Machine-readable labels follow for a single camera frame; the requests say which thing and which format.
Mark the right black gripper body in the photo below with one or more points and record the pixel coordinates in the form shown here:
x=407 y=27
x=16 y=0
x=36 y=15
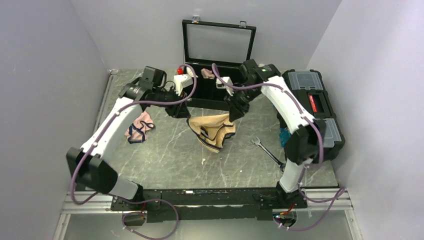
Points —
x=244 y=95

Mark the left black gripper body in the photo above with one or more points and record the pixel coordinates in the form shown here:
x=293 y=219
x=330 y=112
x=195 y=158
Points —
x=172 y=109

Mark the beige underwear navy trim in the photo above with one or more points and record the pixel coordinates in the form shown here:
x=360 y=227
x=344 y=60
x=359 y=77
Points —
x=212 y=130

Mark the pink underwear navy trim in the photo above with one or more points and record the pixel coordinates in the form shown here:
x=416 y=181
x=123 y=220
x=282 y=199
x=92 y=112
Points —
x=137 y=131

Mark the black compartment storage box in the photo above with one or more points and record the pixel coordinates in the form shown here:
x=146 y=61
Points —
x=227 y=45

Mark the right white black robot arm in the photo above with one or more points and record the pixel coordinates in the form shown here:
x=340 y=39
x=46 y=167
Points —
x=305 y=146

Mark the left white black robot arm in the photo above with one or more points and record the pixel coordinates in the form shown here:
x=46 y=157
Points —
x=89 y=164

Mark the rolled pink underwear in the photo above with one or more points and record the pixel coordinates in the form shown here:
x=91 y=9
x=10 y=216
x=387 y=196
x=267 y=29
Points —
x=207 y=74

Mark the black plastic toolbox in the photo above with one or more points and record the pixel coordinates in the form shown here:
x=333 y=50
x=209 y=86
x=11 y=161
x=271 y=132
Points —
x=308 y=87

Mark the steel combination wrench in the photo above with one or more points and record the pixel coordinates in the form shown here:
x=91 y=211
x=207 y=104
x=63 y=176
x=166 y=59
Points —
x=257 y=142

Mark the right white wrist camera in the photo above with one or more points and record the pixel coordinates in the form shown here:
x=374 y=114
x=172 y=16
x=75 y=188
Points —
x=223 y=82

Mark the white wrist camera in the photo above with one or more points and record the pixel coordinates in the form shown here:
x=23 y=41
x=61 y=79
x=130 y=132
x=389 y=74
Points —
x=184 y=78
x=223 y=82

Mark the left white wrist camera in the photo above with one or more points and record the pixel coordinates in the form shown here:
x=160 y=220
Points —
x=184 y=78

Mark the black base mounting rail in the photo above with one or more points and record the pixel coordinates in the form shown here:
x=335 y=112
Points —
x=259 y=203

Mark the aluminium frame rail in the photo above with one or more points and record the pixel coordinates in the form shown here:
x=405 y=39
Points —
x=93 y=203

